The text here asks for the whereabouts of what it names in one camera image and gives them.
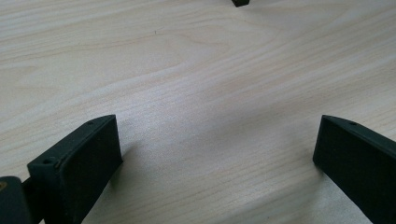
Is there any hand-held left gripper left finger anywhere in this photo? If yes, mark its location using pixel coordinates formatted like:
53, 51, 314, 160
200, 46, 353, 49
26, 114, 123, 224

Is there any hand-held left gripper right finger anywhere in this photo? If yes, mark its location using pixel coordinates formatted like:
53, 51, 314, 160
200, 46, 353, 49
312, 114, 396, 224

